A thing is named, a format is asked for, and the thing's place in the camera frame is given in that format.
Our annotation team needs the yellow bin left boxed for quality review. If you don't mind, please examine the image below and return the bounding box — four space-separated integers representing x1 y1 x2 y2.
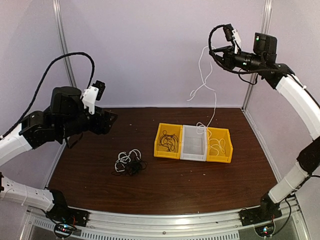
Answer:
153 123 183 159

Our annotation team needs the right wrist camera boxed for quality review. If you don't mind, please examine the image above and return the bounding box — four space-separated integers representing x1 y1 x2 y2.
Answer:
223 24 242 49

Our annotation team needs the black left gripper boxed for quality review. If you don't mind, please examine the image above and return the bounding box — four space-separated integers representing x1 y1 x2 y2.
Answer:
57 105 118 139

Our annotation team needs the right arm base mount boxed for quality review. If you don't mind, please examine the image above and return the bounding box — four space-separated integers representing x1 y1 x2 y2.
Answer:
238 206 282 239

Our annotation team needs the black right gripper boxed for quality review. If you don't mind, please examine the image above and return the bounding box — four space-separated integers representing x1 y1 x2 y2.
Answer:
210 43 265 73

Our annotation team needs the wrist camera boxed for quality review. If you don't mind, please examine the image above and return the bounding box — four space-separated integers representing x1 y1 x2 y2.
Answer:
223 24 242 49
81 80 106 115

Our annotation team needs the left aluminium corner post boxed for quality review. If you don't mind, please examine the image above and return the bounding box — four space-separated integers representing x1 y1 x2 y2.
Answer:
52 0 78 88

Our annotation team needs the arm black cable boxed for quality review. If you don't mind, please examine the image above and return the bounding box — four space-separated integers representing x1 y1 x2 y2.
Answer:
207 24 266 75
0 51 96 138

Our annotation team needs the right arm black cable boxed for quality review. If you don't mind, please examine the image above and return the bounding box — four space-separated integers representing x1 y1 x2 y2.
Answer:
207 24 266 75

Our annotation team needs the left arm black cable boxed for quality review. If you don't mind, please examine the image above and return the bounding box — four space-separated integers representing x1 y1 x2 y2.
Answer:
0 51 96 138

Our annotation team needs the yellow bin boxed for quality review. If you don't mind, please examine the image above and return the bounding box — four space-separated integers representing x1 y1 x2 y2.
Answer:
206 127 233 164
153 123 183 159

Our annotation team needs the white plastic bin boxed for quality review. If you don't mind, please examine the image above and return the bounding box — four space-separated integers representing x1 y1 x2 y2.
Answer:
180 125 208 162

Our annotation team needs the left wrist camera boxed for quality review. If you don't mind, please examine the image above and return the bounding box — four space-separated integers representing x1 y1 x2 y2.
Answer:
81 80 106 115

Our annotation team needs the aluminium front rail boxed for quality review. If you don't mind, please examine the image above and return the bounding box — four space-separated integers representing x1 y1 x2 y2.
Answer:
24 199 305 240

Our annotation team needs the yellow bin right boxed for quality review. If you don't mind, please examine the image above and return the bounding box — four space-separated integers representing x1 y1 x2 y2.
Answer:
206 127 233 164

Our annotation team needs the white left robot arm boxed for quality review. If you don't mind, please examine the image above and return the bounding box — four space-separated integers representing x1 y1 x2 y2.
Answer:
0 85 118 222

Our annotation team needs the right aluminium corner post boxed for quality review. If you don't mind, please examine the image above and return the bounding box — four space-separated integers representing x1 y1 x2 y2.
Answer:
242 0 273 112

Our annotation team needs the aluminium corner post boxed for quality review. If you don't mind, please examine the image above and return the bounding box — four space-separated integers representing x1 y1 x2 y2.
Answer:
52 0 78 88
242 0 273 112

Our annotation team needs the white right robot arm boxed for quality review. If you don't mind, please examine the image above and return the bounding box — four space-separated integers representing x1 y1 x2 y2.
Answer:
208 32 320 221

